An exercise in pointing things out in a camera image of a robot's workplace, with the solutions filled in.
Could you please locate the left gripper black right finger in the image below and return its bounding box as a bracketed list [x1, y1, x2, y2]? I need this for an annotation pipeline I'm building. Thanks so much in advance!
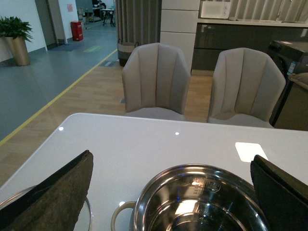
[250, 155, 308, 231]

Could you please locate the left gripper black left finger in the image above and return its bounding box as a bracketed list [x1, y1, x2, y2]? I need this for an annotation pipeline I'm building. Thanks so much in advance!
[0, 150, 93, 231]

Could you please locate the glass pot lid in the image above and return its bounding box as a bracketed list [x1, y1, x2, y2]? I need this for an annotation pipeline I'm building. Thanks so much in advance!
[0, 186, 93, 231]

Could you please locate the cream electric cooking pot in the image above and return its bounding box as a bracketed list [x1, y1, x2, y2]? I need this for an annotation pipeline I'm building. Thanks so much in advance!
[111, 164, 270, 231]

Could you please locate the green potted plant gold pot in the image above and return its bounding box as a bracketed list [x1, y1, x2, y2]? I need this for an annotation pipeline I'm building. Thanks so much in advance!
[0, 16, 32, 66]

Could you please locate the right beige dining chair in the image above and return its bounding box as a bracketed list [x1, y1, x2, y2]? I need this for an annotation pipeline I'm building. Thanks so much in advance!
[207, 48, 286, 128]

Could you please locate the beige dining chair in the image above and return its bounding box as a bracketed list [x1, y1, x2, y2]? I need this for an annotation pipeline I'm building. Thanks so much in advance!
[207, 48, 286, 128]
[122, 43, 191, 121]

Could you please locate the black washing machine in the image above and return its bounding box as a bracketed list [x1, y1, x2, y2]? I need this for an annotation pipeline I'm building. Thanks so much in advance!
[267, 40, 308, 131]

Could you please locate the left beige dining chair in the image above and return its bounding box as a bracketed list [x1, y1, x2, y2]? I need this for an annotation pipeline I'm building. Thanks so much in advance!
[122, 43, 191, 121]

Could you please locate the woven laundry basket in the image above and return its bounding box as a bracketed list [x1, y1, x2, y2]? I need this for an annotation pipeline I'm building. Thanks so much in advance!
[117, 39, 139, 67]

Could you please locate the red bin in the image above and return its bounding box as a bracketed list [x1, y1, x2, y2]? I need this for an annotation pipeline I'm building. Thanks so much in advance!
[70, 21, 83, 41]

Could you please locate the dark kitchen counter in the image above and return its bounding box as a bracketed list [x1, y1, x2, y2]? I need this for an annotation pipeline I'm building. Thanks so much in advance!
[192, 21, 308, 71]

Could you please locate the grey curtain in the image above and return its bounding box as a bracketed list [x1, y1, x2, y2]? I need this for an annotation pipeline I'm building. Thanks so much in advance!
[115, 0, 162, 45]

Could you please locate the white microwave oven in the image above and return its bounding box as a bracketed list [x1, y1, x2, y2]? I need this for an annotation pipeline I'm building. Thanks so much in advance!
[200, 1, 231, 19]

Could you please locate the white cabinet column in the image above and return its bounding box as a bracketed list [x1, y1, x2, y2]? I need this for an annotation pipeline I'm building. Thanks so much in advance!
[160, 0, 200, 69]

